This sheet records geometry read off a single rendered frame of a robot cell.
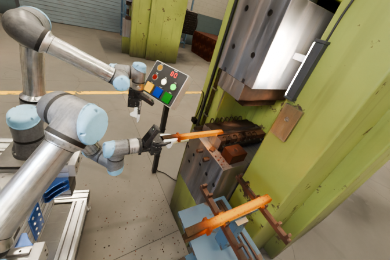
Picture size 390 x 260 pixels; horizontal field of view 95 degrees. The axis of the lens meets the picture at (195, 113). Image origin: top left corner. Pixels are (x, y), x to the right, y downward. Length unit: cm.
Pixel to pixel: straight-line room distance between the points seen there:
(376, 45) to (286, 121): 40
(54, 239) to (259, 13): 172
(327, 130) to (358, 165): 50
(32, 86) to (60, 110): 51
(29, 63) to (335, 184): 174
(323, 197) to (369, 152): 40
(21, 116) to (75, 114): 50
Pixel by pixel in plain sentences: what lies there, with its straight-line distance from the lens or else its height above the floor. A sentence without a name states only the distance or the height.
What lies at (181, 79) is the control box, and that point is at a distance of 136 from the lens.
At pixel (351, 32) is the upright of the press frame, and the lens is 90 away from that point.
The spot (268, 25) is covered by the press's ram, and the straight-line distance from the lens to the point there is 91.
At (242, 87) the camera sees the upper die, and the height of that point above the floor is 134.
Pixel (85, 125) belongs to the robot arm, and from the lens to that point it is 59.
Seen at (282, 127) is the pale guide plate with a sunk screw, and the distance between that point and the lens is 97.
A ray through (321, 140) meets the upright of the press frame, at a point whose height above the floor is 129.
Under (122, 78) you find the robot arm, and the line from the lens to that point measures 91.
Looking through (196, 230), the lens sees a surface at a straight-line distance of 69.
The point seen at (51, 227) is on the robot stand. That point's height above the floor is 21.
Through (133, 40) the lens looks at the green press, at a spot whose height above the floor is 47.
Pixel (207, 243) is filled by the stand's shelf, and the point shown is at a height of 74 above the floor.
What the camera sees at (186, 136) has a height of 101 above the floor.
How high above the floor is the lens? 162
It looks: 29 degrees down
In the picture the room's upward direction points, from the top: 16 degrees clockwise
